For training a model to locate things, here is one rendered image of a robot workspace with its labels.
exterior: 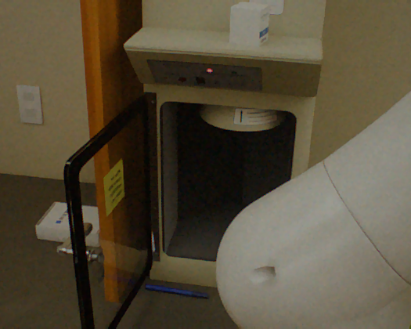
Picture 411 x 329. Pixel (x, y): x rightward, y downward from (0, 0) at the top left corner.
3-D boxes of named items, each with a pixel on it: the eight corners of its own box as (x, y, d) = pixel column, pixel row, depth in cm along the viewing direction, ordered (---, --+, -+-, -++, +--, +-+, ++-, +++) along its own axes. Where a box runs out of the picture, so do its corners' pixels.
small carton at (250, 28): (239, 36, 97) (241, 1, 94) (268, 40, 95) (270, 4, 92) (228, 43, 92) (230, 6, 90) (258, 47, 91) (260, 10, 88)
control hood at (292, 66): (142, 79, 106) (141, 26, 101) (317, 93, 102) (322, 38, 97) (124, 100, 96) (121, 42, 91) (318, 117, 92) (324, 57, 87)
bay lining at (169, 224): (184, 197, 145) (185, 63, 129) (286, 207, 142) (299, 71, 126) (162, 253, 124) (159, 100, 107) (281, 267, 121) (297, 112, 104)
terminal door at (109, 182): (152, 266, 124) (147, 92, 105) (90, 367, 98) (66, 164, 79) (149, 265, 124) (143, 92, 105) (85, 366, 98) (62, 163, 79)
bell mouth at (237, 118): (207, 95, 126) (207, 72, 123) (287, 103, 123) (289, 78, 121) (192, 127, 110) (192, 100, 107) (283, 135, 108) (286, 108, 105)
